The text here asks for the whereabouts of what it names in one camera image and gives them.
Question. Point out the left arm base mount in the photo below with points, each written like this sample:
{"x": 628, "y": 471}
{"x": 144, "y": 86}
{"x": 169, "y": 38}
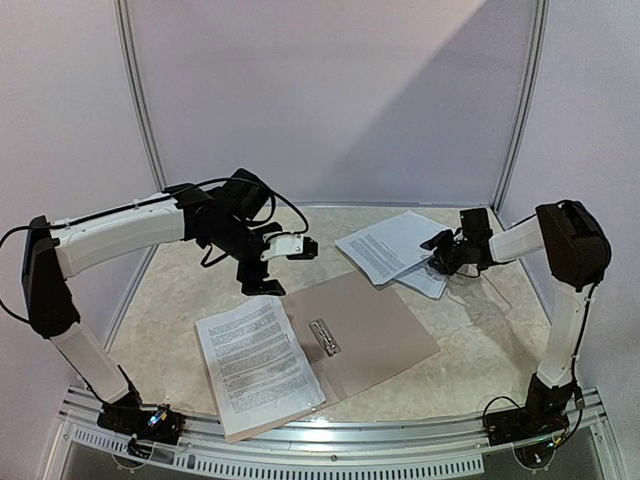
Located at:
{"x": 145, "y": 426}

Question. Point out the aluminium frame post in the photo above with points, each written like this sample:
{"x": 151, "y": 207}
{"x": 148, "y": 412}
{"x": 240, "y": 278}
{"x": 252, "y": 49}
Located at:
{"x": 124, "y": 23}
{"x": 527, "y": 89}

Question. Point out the metal folder clip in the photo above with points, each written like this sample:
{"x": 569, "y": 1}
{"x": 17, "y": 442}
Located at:
{"x": 324, "y": 337}

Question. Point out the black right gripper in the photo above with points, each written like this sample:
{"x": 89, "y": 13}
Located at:
{"x": 447, "y": 248}

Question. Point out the white text page sheet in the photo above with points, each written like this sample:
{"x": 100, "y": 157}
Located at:
{"x": 258, "y": 374}

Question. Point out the brown plastic folder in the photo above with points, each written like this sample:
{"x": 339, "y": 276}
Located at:
{"x": 378, "y": 335}

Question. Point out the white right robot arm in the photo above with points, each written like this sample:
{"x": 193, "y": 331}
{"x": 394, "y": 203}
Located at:
{"x": 578, "y": 254}

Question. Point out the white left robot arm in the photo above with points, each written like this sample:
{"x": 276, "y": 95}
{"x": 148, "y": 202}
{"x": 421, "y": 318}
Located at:
{"x": 220, "y": 213}

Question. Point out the white paper stack remainder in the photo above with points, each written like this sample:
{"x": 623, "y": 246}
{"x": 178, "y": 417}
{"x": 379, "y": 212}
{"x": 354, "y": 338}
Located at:
{"x": 424, "y": 279}

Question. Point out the left aluminium frame post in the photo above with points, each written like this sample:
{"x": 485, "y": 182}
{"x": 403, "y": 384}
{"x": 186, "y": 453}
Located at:
{"x": 124, "y": 23}

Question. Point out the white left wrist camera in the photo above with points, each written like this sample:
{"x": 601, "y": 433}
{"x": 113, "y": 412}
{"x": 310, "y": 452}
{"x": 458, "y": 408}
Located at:
{"x": 289, "y": 245}

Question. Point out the right aluminium frame post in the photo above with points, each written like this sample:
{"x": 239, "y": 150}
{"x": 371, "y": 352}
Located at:
{"x": 527, "y": 89}

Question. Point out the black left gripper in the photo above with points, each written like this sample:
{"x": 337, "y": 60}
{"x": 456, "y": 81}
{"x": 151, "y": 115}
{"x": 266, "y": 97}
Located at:
{"x": 248, "y": 275}

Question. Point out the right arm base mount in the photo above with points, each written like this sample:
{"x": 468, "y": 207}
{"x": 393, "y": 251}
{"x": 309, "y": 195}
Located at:
{"x": 515, "y": 424}

